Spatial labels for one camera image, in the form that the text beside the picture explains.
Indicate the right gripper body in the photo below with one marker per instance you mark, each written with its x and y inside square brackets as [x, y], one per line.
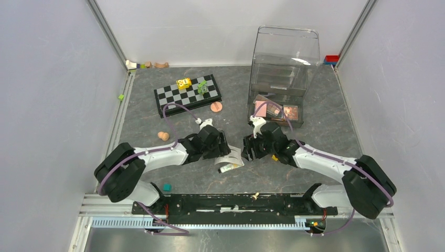
[272, 148]

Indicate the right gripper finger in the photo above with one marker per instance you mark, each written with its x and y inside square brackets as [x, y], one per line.
[247, 148]
[259, 148]

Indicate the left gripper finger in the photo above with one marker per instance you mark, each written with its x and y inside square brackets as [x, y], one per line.
[224, 148]
[217, 152]

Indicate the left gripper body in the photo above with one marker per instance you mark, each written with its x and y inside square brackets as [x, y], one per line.
[215, 143]

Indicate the white cream tube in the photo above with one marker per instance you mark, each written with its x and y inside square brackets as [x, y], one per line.
[227, 167]

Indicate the brown eyeshadow palette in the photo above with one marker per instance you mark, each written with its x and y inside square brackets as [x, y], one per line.
[273, 111]

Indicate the pink sponge pad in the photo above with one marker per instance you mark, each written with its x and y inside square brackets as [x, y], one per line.
[260, 109]

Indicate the small clear eyeshadow palette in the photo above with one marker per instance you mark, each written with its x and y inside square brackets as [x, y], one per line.
[291, 112]

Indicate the peach powder puff brush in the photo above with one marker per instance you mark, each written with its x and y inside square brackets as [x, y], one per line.
[216, 106]

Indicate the beige makeup sponge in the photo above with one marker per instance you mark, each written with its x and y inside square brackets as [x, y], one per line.
[164, 136]

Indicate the clear acrylic makeup organizer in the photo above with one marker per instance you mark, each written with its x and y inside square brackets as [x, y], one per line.
[284, 64]

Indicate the white eyebrow stencil card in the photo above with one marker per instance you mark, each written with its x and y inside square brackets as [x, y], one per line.
[234, 157]

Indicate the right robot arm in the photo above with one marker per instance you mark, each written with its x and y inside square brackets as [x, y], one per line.
[366, 187]

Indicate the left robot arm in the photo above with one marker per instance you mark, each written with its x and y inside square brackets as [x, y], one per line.
[119, 174]

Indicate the black white chessboard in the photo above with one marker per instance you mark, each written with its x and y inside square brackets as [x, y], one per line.
[189, 97]

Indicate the green toy block on chessboard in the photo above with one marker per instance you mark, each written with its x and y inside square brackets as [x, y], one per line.
[202, 87]

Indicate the teal cube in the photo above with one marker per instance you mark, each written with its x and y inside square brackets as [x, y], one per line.
[167, 187]

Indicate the yellow toy block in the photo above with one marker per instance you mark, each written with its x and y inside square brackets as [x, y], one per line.
[183, 83]

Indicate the red blue bricks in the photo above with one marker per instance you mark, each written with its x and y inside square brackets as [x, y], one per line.
[331, 60]

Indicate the wooden blocks in corner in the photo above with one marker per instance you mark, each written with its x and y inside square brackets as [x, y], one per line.
[133, 65]

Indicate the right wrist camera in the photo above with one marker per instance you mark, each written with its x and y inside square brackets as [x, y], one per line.
[257, 123]

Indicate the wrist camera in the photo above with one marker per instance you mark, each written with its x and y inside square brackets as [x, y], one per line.
[203, 123]
[257, 123]

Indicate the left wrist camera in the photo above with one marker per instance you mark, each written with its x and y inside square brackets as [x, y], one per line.
[203, 123]

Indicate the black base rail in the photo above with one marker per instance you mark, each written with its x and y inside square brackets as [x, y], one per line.
[237, 209]

